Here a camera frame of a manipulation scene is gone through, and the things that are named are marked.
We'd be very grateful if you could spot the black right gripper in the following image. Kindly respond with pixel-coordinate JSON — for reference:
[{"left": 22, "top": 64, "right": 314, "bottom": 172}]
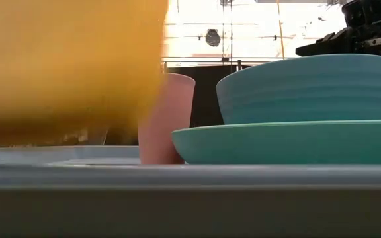
[{"left": 295, "top": 0, "right": 381, "bottom": 61}]

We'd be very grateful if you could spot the blue ribbed bowl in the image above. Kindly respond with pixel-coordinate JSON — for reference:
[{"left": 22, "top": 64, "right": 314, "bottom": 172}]
[{"left": 215, "top": 53, "right": 381, "bottom": 126}]

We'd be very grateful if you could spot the teal plate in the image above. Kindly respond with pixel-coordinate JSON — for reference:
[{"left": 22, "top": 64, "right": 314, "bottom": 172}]
[{"left": 171, "top": 119, "right": 381, "bottom": 165}]

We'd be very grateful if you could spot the pink plastic cup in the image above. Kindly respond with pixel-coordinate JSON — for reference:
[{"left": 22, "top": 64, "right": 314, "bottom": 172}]
[{"left": 137, "top": 73, "right": 196, "bottom": 165}]

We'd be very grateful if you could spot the yellow cloth napkin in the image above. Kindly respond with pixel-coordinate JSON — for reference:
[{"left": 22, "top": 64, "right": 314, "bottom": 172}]
[{"left": 0, "top": 0, "right": 170, "bottom": 149}]

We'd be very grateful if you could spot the grey plastic tray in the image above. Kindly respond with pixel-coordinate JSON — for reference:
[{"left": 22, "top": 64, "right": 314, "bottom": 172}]
[{"left": 0, "top": 145, "right": 381, "bottom": 191}]

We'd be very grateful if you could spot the black ceiling spotlight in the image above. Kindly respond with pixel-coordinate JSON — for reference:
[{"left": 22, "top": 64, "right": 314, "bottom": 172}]
[{"left": 204, "top": 28, "right": 222, "bottom": 48}]

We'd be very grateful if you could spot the black partition screen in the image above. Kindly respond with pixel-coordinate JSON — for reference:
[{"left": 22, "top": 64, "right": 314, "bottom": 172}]
[{"left": 163, "top": 64, "right": 254, "bottom": 128}]

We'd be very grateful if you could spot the yellow hanging cable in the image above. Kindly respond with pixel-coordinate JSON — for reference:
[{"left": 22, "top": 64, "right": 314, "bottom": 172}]
[{"left": 275, "top": 0, "right": 286, "bottom": 60}]

